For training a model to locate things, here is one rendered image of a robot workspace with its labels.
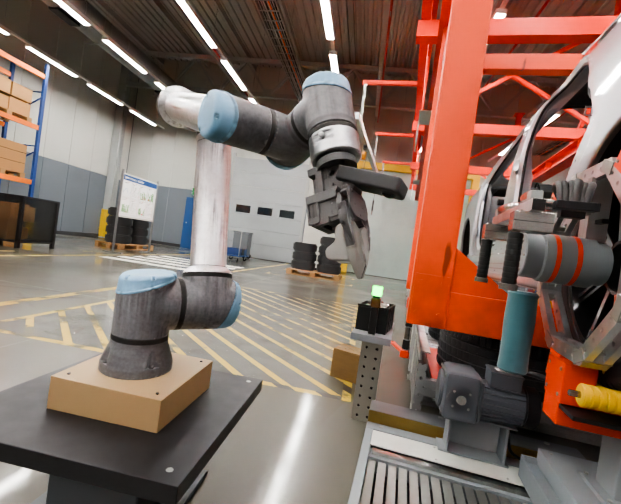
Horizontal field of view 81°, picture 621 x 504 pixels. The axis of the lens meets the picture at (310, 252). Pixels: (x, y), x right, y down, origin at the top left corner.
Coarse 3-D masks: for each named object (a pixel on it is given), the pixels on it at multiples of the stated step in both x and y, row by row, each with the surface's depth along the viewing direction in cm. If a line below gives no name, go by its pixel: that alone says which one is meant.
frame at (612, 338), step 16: (608, 160) 93; (576, 176) 111; (592, 176) 101; (608, 176) 93; (560, 224) 123; (544, 288) 126; (560, 288) 125; (544, 304) 122; (560, 304) 121; (544, 320) 121; (560, 320) 118; (608, 320) 84; (560, 336) 113; (592, 336) 89; (608, 336) 84; (560, 352) 105; (576, 352) 96; (592, 352) 89; (608, 352) 89; (592, 368) 93; (608, 368) 91
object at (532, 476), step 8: (528, 456) 128; (520, 464) 128; (528, 464) 122; (536, 464) 127; (520, 472) 127; (528, 472) 120; (536, 472) 122; (528, 480) 119; (536, 480) 114; (544, 480) 118; (528, 488) 119; (536, 488) 113; (544, 488) 113; (552, 488) 114; (536, 496) 112; (544, 496) 107; (552, 496) 110
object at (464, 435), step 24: (456, 384) 132; (480, 384) 130; (504, 384) 132; (456, 408) 132; (480, 408) 131; (504, 408) 129; (528, 408) 128; (456, 432) 147; (480, 432) 145; (504, 432) 137; (480, 456) 139; (504, 456) 135
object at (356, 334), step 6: (354, 330) 160; (360, 330) 162; (390, 330) 171; (354, 336) 156; (360, 336) 155; (366, 336) 155; (372, 336) 154; (378, 336) 155; (384, 336) 157; (390, 336) 158; (372, 342) 154; (378, 342) 153; (384, 342) 153; (390, 342) 152
